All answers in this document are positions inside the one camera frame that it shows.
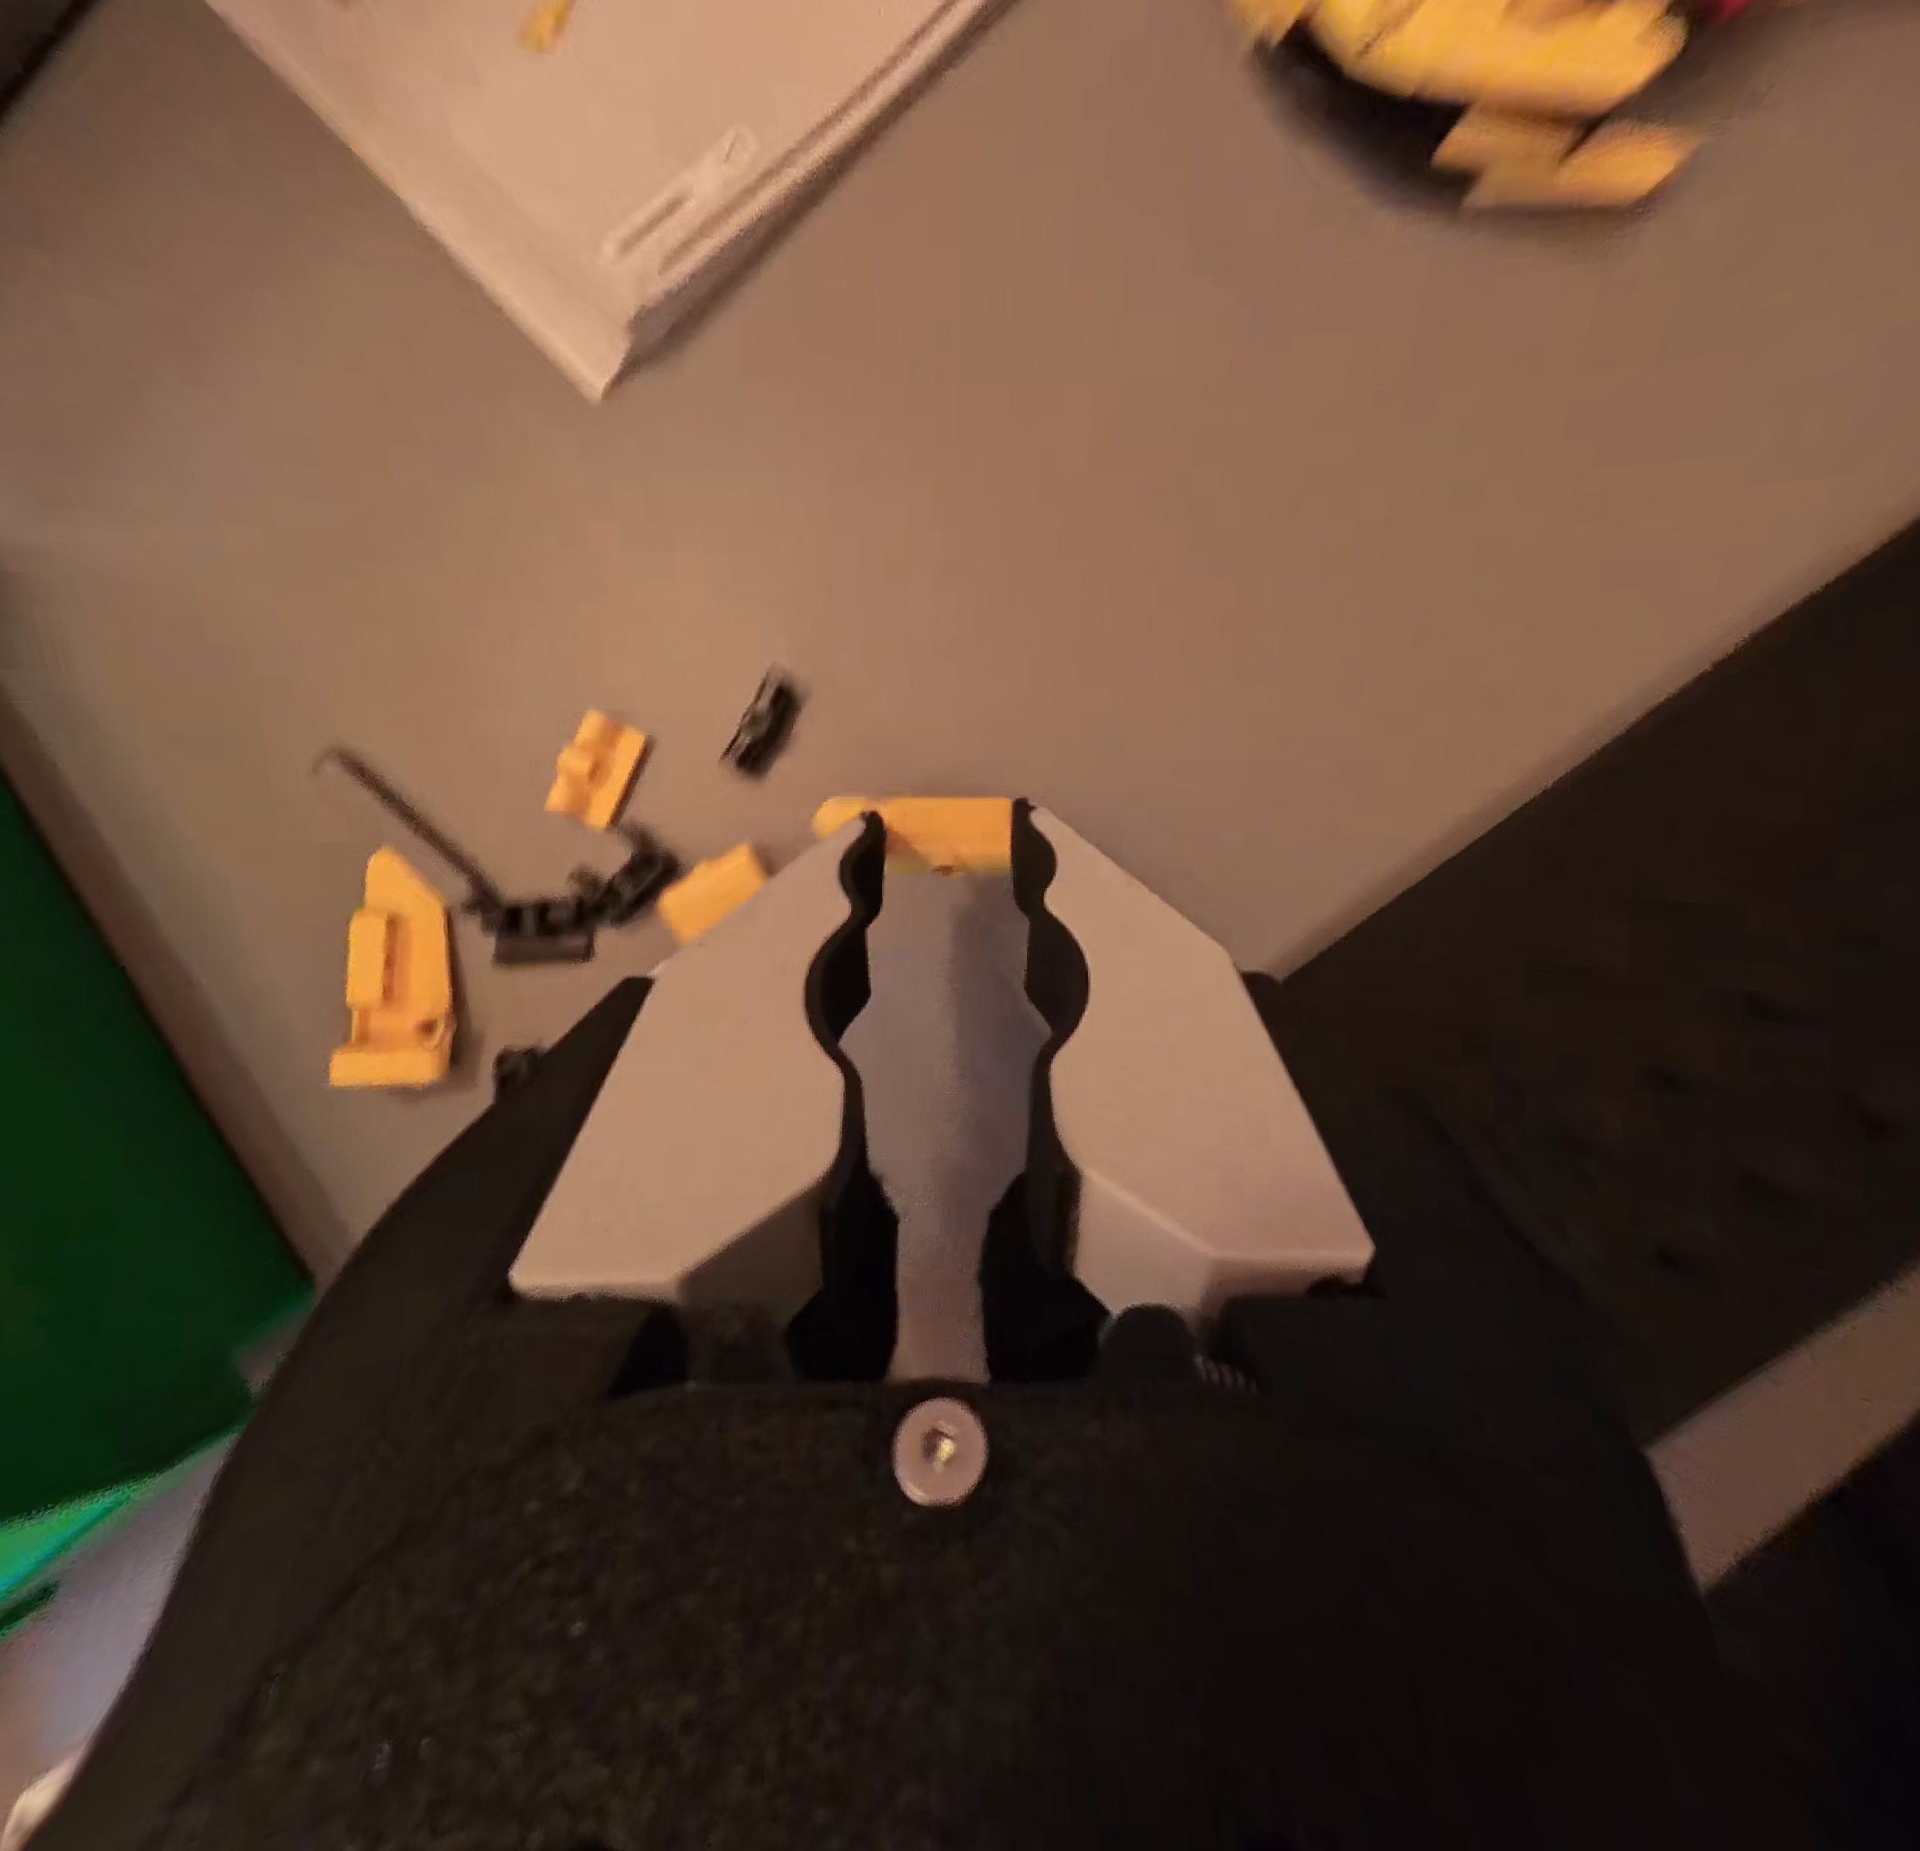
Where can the instruction booklet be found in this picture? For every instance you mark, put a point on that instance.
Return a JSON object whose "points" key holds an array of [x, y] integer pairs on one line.
{"points": [[600, 83]]}

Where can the black axle yellow connector brick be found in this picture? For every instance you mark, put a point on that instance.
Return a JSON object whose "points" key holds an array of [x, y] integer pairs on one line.
{"points": [[541, 922]]}

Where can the yellow curved panel brick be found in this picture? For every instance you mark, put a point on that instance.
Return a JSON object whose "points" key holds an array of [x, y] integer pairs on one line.
{"points": [[937, 832]]}

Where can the green plastic bin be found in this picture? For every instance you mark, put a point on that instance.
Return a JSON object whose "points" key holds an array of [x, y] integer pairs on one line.
{"points": [[104, 1206]]}

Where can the small yellow brick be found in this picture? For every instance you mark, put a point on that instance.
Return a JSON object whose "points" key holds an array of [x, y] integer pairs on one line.
{"points": [[713, 892], [598, 772]]}

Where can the black perforated mat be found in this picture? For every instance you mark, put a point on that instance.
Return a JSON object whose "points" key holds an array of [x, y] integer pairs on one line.
{"points": [[1649, 981]]}

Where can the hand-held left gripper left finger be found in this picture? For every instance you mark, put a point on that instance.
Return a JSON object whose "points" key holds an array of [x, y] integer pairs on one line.
{"points": [[691, 1117]]}

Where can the grey desk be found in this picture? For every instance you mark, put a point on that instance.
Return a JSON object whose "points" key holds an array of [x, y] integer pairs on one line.
{"points": [[1126, 533]]}

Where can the small black connector brick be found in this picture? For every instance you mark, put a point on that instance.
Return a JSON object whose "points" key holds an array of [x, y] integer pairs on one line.
{"points": [[761, 719]]}

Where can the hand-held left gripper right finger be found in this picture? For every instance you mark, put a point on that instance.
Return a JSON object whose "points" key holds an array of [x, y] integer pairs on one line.
{"points": [[1184, 1131]]}

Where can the yellow brick car model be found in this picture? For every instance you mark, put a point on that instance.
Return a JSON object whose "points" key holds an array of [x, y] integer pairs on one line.
{"points": [[1441, 20]]}

